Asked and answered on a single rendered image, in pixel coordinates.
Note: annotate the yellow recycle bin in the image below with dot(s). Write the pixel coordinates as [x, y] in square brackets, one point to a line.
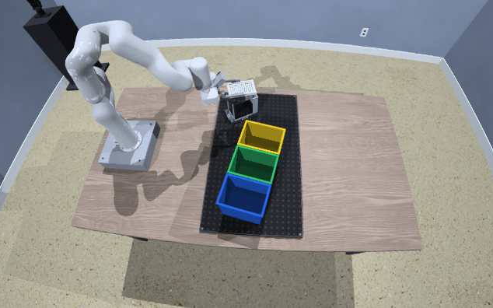
[262, 137]

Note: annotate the blue bin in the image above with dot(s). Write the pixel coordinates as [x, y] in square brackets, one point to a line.
[243, 195]

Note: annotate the green bin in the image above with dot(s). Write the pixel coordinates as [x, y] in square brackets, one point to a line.
[253, 164]

